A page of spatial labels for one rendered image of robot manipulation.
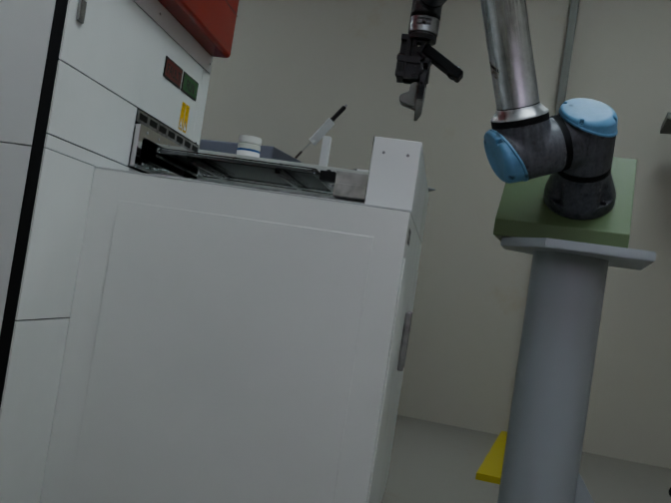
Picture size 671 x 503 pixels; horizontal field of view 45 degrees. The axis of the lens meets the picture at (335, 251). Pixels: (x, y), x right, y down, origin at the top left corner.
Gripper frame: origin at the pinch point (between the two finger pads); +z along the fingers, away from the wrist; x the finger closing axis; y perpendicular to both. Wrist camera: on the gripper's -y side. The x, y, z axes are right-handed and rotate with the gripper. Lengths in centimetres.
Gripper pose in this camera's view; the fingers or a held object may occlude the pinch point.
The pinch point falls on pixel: (418, 116)
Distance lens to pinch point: 206.8
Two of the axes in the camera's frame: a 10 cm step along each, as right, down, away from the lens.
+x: -1.3, -0.5, -9.9
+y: -9.8, -1.5, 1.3
